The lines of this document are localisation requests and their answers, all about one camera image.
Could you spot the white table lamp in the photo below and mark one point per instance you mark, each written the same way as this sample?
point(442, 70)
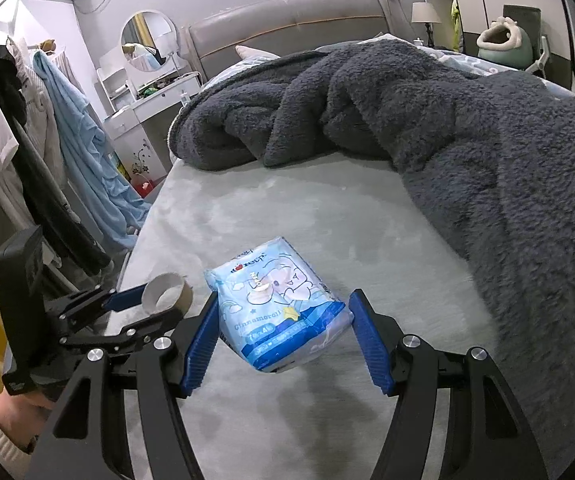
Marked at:
point(425, 12)

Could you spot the person's left hand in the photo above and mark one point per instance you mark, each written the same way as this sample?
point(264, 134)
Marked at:
point(22, 415)

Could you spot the grey bed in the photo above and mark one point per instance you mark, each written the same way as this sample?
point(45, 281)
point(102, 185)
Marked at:
point(267, 200)

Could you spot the cardboard tape roll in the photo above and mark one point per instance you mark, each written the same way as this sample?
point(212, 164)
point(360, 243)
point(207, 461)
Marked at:
point(185, 297)

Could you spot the white dresser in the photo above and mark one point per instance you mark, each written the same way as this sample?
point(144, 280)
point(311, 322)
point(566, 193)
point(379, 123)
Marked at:
point(152, 110)

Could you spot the round wall mirror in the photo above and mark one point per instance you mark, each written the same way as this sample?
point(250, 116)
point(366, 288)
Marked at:
point(147, 35)

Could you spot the light blue hanging garment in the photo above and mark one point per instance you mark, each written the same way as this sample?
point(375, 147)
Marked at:
point(82, 135)

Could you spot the blue tissue packet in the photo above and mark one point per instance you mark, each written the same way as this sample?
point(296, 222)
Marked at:
point(277, 310)

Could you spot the grey office chair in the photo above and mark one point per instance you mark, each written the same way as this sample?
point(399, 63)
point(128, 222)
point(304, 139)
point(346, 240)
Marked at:
point(527, 17)

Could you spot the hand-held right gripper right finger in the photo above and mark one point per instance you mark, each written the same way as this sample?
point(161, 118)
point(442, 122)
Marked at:
point(370, 345)

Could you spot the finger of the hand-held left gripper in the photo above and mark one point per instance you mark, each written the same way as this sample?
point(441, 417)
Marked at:
point(122, 299)
point(142, 330)

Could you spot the dark grey fleece blanket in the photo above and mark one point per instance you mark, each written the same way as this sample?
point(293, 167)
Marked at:
point(517, 185)

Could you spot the grey padded headboard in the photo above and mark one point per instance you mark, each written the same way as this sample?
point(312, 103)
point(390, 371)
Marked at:
point(287, 25)

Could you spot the white pillow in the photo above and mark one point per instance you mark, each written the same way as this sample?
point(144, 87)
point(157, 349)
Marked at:
point(255, 52)

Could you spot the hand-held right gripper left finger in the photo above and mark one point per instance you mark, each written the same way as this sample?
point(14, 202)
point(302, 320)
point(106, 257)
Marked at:
point(200, 345)

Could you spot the cream hanging garment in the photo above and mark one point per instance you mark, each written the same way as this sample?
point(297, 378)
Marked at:
point(37, 105)

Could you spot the black hanging garment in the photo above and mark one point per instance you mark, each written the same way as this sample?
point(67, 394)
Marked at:
point(42, 185)

